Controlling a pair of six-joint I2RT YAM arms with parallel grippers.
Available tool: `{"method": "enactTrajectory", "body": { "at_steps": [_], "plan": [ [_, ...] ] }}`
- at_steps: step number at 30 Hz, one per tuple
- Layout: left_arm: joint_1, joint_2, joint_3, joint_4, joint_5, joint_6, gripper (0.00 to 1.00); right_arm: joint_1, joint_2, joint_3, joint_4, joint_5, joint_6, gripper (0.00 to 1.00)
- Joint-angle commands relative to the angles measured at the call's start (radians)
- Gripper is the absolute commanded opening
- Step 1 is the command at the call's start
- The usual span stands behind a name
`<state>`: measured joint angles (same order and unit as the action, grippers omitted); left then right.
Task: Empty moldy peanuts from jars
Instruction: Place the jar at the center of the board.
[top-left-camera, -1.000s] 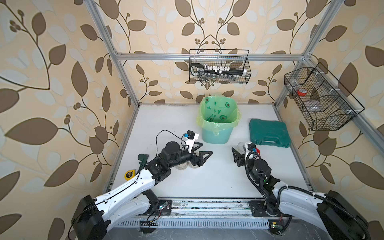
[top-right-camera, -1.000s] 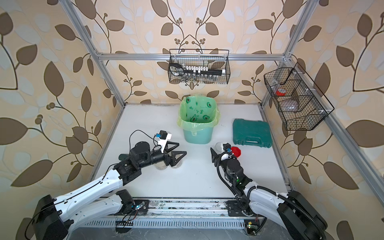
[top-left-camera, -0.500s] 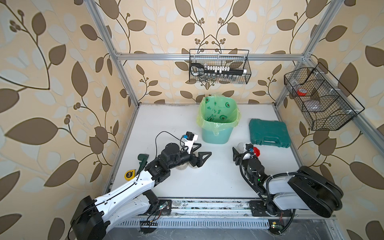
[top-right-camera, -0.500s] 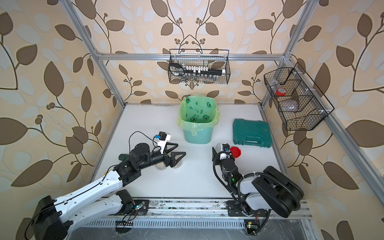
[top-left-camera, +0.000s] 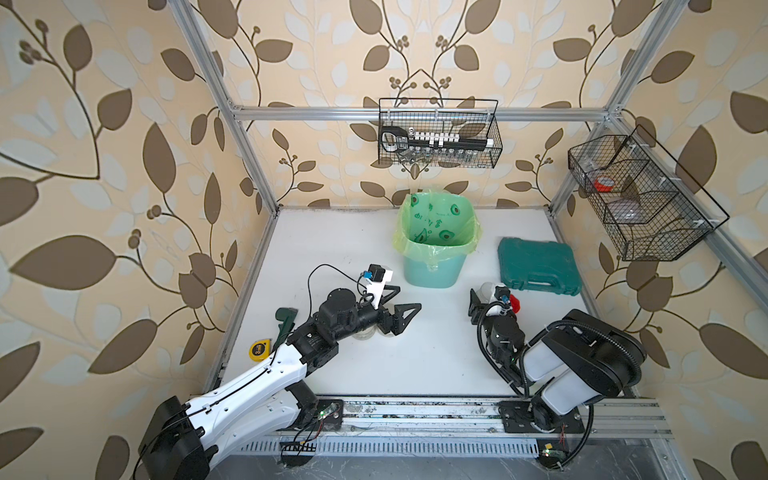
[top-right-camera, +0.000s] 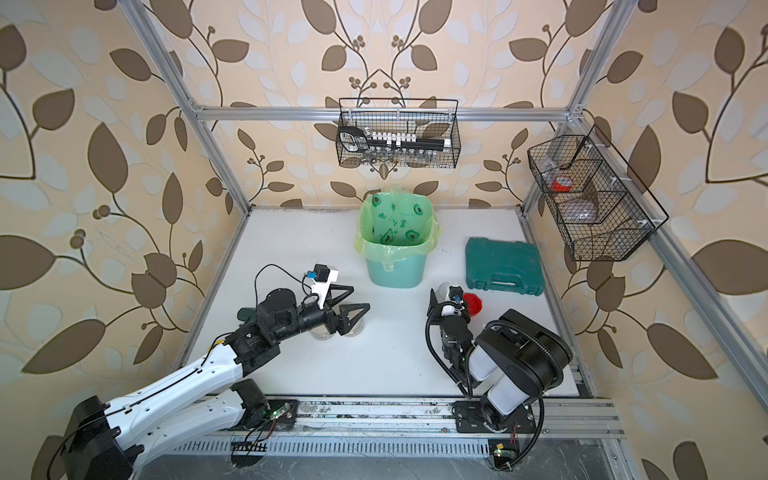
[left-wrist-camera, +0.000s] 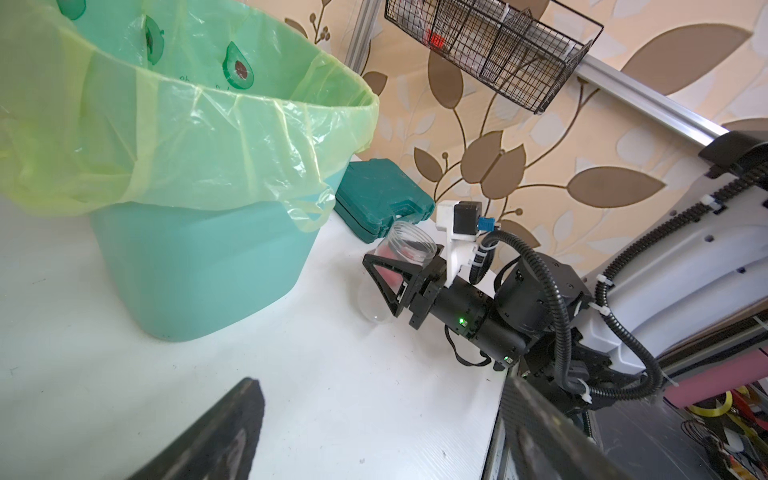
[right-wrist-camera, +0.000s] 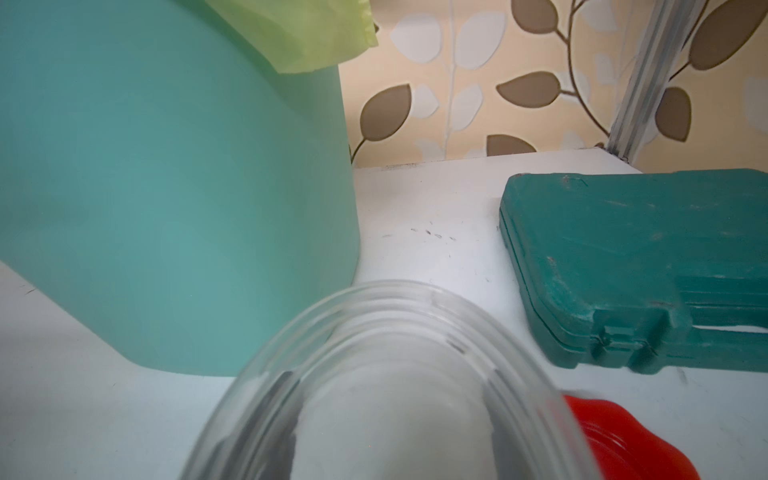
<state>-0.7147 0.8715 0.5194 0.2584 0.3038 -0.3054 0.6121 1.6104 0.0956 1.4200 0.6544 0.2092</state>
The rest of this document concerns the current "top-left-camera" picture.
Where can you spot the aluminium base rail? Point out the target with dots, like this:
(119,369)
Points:
(622,418)

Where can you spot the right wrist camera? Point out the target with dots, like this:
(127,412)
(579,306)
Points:
(501,294)

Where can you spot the beige-lid jar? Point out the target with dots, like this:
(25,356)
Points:
(370,332)

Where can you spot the right wire basket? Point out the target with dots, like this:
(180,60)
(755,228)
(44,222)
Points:
(659,208)

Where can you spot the green plastic trash bin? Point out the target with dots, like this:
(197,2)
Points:
(444,276)

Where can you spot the wire basket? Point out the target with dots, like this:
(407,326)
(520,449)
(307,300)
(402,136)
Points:
(439,131)
(659,208)

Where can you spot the black socket wrench set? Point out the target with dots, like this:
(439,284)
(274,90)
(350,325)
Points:
(396,140)

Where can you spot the back wire basket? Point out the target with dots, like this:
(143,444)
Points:
(439,131)

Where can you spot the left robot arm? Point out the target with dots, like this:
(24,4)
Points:
(186,440)

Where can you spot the yellow tape measure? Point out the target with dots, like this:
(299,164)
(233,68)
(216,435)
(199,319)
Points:
(260,350)

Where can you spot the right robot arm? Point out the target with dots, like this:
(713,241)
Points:
(577,360)

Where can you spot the red jar lid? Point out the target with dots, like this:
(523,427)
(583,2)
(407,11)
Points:
(515,304)

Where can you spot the green plastic tool case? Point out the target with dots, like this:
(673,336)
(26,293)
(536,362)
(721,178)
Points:
(546,266)

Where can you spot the red object in basket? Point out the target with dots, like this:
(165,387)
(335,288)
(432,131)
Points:
(604,184)

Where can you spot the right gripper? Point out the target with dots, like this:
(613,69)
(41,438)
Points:
(483,312)

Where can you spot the yellow-green bin liner bag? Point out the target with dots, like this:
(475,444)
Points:
(436,226)

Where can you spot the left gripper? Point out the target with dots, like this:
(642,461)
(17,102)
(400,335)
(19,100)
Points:
(387,320)

